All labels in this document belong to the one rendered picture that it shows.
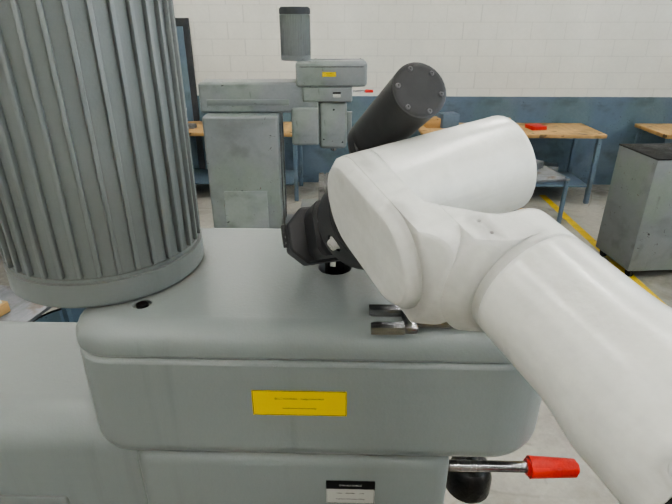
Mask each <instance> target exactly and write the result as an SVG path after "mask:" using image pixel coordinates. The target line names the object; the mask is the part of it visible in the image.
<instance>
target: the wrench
mask: <svg viewBox="0 0 672 504"><path fill-rule="evenodd" d="M369 315H370V316H373V317H402V321H403V322H372V323H371V335H405V333H406V334H417V333H418V327H419V328H453V327H451V326H450V325H449V324H448V323H447V322H444V323H442V324H436V325H432V324H421V323H414V322H410V320H409V319H408V318H407V316H406V315H405V314H404V312H403V311H402V310H401V308H400V307H399V306H397V305H380V304H369Z"/></svg>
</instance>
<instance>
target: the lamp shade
mask: <svg viewBox="0 0 672 504"><path fill-rule="evenodd" d="M451 459H455V460H472V459H469V458H468V457H456V456H452V457H451ZM491 481H492V474H491V472H460V471H448V475H447V483H446V488H447V490H448V492H449V493H450V494H451V495H452V496H453V497H454V498H456V499H457V500H459V501H462V502H464V503H469V504H475V503H480V502H482V501H484V500H485V499H486V498H487V497H488V495H489V492H490V487H491Z"/></svg>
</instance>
